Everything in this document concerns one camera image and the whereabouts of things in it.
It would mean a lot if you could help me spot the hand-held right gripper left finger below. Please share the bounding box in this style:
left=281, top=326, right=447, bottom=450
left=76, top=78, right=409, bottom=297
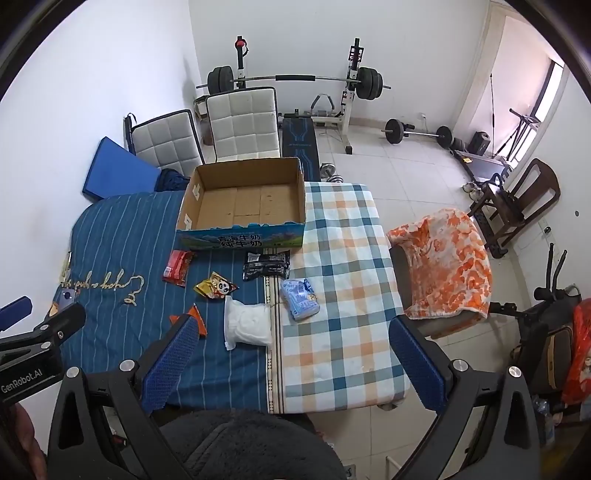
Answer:
left=46, top=314, right=204, bottom=480

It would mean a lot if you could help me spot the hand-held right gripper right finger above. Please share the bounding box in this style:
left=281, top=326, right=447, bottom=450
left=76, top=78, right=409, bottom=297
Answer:
left=388, top=316, right=541, bottom=480

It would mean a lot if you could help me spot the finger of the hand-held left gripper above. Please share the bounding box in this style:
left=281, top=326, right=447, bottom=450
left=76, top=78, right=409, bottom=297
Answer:
left=0, top=302, right=88, bottom=357
left=0, top=298, right=34, bottom=331

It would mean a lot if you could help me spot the orange snack packet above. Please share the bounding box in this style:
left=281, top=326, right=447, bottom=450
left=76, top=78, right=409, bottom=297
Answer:
left=170, top=305, right=208, bottom=337

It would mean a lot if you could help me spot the white soft plastic bag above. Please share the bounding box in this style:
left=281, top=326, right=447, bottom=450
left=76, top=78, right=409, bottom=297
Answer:
left=224, top=296, right=273, bottom=352

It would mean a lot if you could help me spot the yellow panda snack packet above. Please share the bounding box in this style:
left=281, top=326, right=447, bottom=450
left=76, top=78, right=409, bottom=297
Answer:
left=194, top=272, right=239, bottom=301

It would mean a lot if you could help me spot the red snack packet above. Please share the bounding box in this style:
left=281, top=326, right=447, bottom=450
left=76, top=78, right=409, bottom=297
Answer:
left=163, top=250, right=195, bottom=287

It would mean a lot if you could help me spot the blue tissue pack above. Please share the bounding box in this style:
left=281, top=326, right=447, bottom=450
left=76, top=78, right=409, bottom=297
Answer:
left=279, top=278, right=320, bottom=321

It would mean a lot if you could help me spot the black snack packet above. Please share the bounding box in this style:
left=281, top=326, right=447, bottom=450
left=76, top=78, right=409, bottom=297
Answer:
left=242, top=250, right=291, bottom=281

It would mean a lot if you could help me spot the cardboard box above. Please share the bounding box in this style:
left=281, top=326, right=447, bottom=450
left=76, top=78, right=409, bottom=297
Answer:
left=175, top=157, right=307, bottom=251

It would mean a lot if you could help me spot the black chair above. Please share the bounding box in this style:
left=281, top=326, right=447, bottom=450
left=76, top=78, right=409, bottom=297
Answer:
left=390, top=244, right=490, bottom=340

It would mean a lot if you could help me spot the orange floral blanket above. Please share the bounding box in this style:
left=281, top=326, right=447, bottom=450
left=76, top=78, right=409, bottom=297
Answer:
left=386, top=209, right=494, bottom=320

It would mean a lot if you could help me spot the blue striped bedsheet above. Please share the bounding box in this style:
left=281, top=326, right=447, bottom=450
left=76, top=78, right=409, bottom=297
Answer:
left=58, top=189, right=283, bottom=416

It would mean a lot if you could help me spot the plaid bedsheet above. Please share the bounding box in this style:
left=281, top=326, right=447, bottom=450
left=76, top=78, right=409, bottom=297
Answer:
left=268, top=182, right=411, bottom=414

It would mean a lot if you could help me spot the black fleece clothing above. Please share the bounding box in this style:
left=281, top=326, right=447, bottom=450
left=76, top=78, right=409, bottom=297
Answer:
left=159, top=408, right=347, bottom=480

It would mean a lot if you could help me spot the red plastic bag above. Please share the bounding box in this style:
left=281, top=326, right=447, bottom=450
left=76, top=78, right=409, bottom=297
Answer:
left=561, top=300, right=591, bottom=407

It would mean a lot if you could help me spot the blue foam mat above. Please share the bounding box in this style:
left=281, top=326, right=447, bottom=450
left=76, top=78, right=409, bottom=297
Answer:
left=82, top=136, right=162, bottom=201

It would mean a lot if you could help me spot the dark blue cloth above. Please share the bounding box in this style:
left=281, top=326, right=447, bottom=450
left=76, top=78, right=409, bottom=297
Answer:
left=154, top=168, right=191, bottom=192

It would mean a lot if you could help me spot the white padded chair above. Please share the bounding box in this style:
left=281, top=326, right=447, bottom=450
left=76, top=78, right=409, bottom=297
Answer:
left=205, top=87, right=281, bottom=163
left=131, top=109, right=206, bottom=177

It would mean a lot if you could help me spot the dark wooden chair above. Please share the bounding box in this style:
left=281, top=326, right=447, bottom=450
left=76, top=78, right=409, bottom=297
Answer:
left=468, top=158, right=561, bottom=259

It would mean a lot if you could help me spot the small barbell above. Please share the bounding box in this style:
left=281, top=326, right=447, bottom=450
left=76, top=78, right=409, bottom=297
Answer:
left=381, top=119, right=453, bottom=149

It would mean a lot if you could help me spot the black weight bench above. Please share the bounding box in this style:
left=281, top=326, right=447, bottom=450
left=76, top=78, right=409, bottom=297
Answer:
left=281, top=113, right=320, bottom=181

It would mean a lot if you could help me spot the black tripod stand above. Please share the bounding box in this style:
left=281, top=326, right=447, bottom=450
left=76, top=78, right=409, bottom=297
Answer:
left=496, top=108, right=541, bottom=158

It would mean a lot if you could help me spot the white barbell rack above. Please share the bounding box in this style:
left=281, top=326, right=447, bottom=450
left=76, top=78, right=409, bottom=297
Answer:
left=233, top=36, right=365, bottom=155

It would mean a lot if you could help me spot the barbell with black plates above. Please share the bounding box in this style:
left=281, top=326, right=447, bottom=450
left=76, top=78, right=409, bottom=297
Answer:
left=196, top=66, right=392, bottom=100

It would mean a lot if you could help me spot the grey handle attachment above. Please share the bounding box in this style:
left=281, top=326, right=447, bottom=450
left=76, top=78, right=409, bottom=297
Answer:
left=311, top=93, right=340, bottom=116

